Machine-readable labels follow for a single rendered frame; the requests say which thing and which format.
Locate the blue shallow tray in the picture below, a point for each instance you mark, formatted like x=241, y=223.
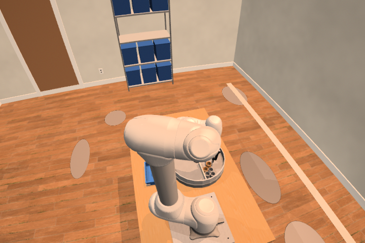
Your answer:
x=148, y=175

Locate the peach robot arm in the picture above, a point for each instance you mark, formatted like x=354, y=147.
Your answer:
x=161, y=139

